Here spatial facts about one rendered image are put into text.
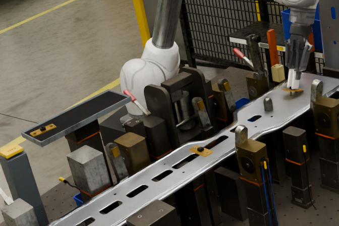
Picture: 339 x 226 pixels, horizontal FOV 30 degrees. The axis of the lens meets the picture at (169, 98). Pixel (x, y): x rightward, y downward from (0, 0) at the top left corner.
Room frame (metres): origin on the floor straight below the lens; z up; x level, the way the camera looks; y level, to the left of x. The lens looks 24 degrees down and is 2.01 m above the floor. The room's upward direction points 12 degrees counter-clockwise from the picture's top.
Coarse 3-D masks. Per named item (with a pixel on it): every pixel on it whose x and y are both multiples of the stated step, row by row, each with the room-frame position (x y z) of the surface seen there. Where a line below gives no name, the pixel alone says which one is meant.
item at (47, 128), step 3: (42, 126) 1.91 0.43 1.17; (45, 126) 1.93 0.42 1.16; (48, 126) 1.92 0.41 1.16; (51, 126) 1.92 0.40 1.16; (54, 126) 1.91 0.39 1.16; (39, 129) 1.91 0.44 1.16; (42, 129) 1.90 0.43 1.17; (45, 129) 1.90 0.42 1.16; (48, 129) 1.90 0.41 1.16; (51, 129) 1.90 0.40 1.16; (33, 132) 1.90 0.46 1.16; (36, 132) 1.90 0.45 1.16; (39, 132) 1.89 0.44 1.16; (42, 132) 1.89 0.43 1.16; (33, 135) 1.88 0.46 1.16; (36, 135) 1.87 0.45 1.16
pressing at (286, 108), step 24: (264, 96) 2.14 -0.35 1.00; (288, 96) 2.10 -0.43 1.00; (240, 120) 2.00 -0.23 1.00; (264, 120) 1.96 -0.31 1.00; (288, 120) 1.93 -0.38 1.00; (192, 144) 1.89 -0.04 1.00; (144, 168) 1.79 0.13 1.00; (168, 168) 1.77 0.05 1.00; (192, 168) 1.74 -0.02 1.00; (120, 192) 1.69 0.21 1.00; (144, 192) 1.66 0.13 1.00; (168, 192) 1.63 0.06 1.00; (72, 216) 1.61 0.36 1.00; (96, 216) 1.58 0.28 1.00; (120, 216) 1.55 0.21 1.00
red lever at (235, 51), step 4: (236, 48) 2.31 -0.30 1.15; (236, 52) 2.30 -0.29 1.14; (240, 52) 2.29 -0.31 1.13; (240, 56) 2.28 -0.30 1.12; (244, 56) 2.28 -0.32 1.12; (244, 60) 2.27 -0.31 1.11; (248, 60) 2.27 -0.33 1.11; (248, 64) 2.26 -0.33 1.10; (252, 64) 2.25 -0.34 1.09; (252, 68) 2.24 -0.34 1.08; (260, 72) 2.22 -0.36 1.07
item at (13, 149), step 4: (12, 144) 1.85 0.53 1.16; (16, 144) 1.84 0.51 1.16; (4, 148) 1.83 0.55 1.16; (8, 148) 1.83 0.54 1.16; (12, 148) 1.82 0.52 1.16; (16, 148) 1.81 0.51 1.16; (20, 148) 1.81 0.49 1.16; (0, 152) 1.81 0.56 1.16; (4, 152) 1.80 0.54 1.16; (8, 152) 1.80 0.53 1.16; (12, 152) 1.79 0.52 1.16; (16, 152) 1.80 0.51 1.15; (4, 156) 1.79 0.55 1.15; (8, 156) 1.78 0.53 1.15
